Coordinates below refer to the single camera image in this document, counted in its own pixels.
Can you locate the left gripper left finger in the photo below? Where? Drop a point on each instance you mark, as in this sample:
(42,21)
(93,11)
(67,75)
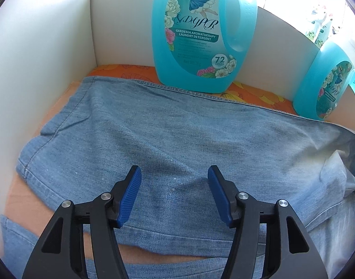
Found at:
(60,250)

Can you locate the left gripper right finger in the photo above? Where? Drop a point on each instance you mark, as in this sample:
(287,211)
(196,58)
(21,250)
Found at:
(289,251)

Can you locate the blue denim pants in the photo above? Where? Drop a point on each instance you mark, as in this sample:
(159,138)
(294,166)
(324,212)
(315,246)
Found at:
(273,155)

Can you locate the pink towel mat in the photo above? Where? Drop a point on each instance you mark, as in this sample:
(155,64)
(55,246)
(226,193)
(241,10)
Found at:
(26,197)

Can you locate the orange floral bed sheet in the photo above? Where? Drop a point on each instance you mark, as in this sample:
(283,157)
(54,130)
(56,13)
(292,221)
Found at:
(237,91)

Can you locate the right blue detergent bottle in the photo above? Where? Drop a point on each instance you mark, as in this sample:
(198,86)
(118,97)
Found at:
(326,79)

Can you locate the blue detergent bottle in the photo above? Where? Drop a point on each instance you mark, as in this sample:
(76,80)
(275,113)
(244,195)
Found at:
(201,42)
(326,79)

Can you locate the white cabinet panel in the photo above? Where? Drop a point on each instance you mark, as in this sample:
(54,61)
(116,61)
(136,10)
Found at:
(44,46)

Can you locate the left blue detergent bottle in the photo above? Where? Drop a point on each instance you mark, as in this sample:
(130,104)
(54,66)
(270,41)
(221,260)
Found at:
(201,42)

